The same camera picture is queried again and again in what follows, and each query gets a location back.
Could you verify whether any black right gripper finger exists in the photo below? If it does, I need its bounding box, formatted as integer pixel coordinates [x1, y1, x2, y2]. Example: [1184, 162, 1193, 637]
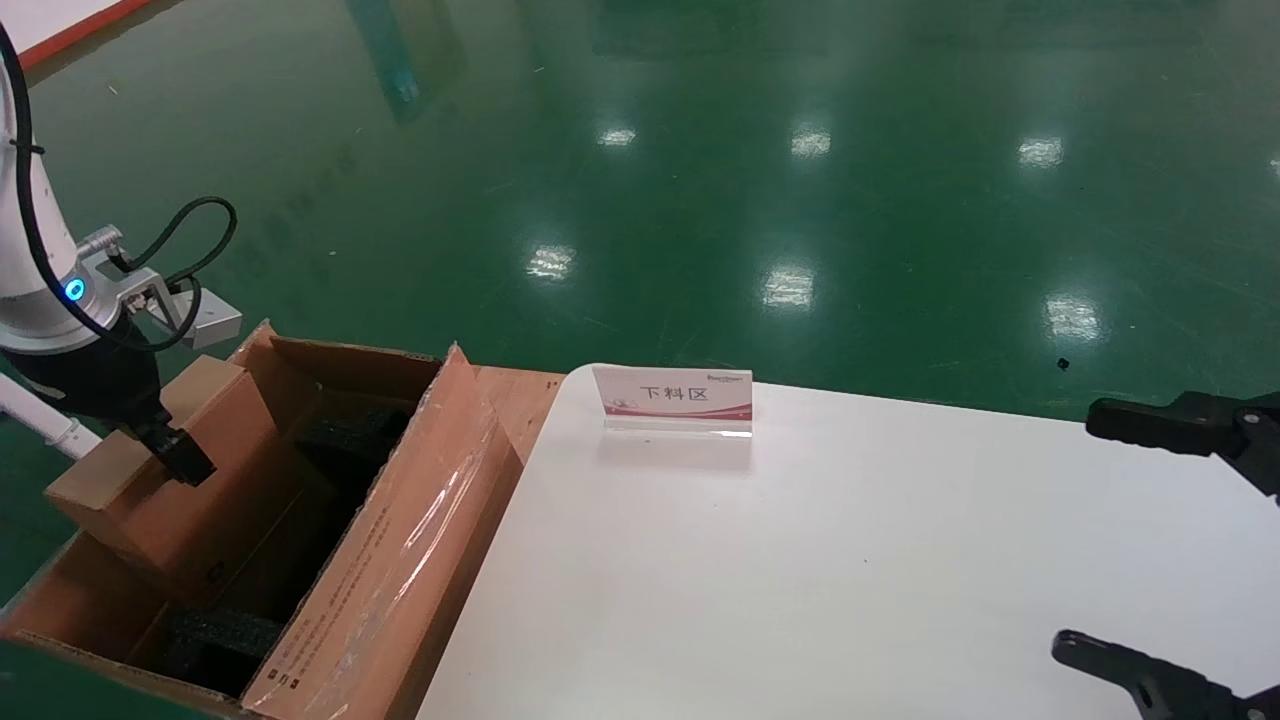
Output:
[1050, 630, 1280, 720]
[1085, 390, 1280, 501]

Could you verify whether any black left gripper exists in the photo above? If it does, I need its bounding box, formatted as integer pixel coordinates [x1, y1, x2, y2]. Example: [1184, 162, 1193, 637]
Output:
[0, 315, 217, 489]

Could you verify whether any small cardboard box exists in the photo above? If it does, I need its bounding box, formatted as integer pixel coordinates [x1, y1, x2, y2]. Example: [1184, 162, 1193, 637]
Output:
[45, 355, 286, 606]

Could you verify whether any large open cardboard box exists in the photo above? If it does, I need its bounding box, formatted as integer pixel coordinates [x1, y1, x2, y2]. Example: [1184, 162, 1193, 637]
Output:
[0, 318, 566, 720]

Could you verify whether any black foam insert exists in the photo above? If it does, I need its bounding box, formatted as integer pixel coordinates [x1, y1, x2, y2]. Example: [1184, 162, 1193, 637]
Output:
[160, 605, 286, 696]
[298, 408, 413, 476]

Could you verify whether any acrylic sign with red print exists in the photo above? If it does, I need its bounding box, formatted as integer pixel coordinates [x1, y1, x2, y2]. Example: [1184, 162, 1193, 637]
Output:
[592, 364, 754, 441]

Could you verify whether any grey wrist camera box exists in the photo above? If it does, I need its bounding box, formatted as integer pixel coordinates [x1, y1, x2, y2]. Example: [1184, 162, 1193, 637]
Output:
[165, 290, 244, 351]

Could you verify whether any grey metal camera bracket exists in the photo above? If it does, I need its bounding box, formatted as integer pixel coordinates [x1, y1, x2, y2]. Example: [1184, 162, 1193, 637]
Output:
[80, 225, 191, 336]

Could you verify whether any looped black cable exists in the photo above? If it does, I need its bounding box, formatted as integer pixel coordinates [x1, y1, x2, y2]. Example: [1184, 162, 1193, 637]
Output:
[115, 196, 239, 286]

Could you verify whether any black cable with yellow tag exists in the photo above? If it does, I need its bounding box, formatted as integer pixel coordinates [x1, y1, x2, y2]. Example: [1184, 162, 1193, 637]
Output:
[0, 20, 201, 353]

